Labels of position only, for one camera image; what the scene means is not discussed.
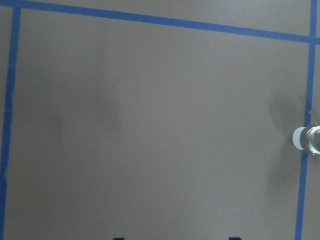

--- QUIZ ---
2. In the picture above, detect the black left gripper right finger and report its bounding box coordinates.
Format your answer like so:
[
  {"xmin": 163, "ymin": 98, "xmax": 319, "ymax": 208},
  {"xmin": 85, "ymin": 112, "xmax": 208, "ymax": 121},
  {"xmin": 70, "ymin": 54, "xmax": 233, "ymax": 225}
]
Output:
[{"xmin": 228, "ymin": 236, "xmax": 242, "ymax": 240}]

